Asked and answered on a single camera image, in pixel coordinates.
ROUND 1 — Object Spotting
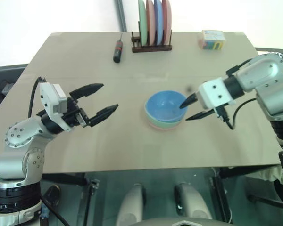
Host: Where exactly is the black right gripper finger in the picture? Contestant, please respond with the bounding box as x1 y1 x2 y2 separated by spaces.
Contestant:
185 110 215 121
179 92 200 109

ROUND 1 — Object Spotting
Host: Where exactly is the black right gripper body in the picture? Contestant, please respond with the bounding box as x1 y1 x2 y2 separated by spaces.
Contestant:
208 106 222 117

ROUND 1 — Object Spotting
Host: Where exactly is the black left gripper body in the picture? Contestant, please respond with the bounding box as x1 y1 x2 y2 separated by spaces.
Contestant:
60 95 91 129

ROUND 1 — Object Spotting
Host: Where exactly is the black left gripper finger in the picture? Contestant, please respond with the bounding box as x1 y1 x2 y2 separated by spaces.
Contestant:
69 82 104 100
88 104 119 128

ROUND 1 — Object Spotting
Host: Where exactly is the blue bowl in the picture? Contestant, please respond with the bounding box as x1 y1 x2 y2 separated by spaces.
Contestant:
144 90 188 124

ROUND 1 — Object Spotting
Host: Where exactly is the green bowl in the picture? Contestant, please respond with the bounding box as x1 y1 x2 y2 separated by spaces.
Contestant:
145 112 186 129

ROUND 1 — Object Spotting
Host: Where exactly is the pink bowl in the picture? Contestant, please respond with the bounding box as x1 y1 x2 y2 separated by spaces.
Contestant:
148 121 180 132

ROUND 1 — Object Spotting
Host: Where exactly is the black red screwdriver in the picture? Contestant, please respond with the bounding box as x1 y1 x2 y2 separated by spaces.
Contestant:
112 32 125 64

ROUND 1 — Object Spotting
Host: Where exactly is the dark wooden plate rack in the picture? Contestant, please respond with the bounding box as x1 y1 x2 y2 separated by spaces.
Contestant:
131 22 174 53

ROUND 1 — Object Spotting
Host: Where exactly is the clear box of coloured clips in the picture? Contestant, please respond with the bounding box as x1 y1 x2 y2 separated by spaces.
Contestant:
198 29 225 51

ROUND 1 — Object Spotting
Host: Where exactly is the pink plate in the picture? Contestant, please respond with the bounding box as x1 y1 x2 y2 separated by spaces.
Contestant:
161 0 173 45
145 0 157 46

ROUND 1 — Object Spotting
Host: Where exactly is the blue plate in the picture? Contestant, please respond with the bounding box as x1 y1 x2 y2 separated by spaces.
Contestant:
153 0 165 46

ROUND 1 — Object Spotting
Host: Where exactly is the green plate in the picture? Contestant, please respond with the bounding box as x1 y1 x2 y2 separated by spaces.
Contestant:
137 0 149 47

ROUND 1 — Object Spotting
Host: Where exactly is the black table leg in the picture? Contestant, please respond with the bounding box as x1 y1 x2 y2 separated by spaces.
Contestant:
83 178 100 226

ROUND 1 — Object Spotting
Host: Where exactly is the silver rounded robot leg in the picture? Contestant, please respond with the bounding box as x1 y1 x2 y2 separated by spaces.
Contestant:
115 183 147 226
174 182 213 226

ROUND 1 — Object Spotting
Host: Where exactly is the grey robot torso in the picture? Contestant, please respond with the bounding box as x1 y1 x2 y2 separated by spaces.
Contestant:
136 217 228 226

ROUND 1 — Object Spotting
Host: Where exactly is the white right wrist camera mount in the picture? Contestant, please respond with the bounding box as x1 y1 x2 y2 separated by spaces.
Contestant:
198 78 237 111

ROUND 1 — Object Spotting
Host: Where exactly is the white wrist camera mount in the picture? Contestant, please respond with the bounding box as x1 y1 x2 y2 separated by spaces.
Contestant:
38 81 73 130
198 78 237 111

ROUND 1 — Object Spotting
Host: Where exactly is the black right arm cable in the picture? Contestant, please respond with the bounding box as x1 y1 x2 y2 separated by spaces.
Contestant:
216 97 259 131

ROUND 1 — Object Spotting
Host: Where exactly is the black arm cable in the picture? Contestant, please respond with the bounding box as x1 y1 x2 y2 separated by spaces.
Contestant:
216 97 259 131
27 75 48 119

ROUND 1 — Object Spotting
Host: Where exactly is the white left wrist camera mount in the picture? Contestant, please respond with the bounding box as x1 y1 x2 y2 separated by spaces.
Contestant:
38 81 73 130

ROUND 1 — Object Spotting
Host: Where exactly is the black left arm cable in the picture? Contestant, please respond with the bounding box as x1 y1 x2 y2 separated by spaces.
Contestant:
27 75 48 119

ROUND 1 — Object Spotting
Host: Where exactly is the black table frame bar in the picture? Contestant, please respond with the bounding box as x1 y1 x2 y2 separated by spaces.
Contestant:
42 172 88 187
218 164 282 180

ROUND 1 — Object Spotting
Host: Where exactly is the grey metal post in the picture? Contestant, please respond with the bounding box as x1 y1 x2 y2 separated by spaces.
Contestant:
115 0 128 32

